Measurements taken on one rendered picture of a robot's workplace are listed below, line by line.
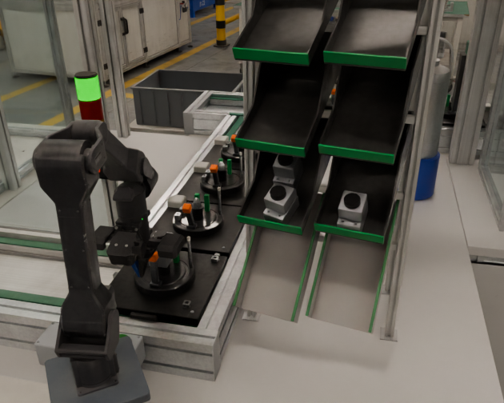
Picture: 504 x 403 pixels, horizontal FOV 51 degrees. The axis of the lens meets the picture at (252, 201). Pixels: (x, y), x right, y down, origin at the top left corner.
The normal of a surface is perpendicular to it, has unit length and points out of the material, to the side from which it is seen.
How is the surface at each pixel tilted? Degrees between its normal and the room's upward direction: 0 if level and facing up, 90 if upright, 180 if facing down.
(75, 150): 39
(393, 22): 25
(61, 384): 0
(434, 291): 0
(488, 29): 90
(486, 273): 90
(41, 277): 0
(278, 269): 45
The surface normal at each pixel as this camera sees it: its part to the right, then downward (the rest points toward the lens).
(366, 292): -0.28, -0.31
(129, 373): -0.01, -0.88
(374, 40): -0.18, -0.61
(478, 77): -0.22, 0.47
